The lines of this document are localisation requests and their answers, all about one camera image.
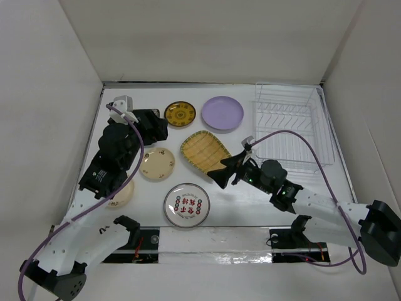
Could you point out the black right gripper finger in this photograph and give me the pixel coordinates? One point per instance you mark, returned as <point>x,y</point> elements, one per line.
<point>237,160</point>
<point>221,176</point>

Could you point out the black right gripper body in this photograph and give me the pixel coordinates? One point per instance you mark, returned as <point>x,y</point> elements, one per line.
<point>250,174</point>

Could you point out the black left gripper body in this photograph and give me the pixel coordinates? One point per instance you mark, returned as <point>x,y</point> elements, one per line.
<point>150,135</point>

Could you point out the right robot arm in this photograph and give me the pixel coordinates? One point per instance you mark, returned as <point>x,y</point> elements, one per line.
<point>375,228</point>

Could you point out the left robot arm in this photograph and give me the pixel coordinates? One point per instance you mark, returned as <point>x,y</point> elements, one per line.
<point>60,263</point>

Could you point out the yellow brown patterned plate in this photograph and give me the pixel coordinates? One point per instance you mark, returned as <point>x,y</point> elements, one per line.
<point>180,114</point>

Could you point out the bamboo weave pattern tray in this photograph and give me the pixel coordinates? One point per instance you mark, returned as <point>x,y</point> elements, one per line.
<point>204,151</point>

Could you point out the cream plate with motifs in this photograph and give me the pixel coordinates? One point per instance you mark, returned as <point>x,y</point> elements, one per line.
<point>157,164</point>

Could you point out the white plate red characters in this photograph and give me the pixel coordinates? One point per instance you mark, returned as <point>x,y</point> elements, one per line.
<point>186,205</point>

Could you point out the purple round plate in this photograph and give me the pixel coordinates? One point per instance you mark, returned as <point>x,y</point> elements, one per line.
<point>222,113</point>

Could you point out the cream plate with ink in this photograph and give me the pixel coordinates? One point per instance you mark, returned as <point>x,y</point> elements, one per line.
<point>123,197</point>

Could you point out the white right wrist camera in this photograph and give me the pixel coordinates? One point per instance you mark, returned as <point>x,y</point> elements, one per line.
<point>248,143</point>

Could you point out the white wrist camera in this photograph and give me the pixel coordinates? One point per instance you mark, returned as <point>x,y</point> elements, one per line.
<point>248,143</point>
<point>123,104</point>

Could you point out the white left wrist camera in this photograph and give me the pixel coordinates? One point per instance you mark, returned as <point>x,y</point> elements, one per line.
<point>123,104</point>

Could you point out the white wire dish rack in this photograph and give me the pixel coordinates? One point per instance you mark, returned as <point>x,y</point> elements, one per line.
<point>298,108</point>

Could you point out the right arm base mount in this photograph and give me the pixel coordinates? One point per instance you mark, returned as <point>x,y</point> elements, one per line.
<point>290,245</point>

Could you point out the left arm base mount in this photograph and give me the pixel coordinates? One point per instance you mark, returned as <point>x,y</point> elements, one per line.
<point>142,245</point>

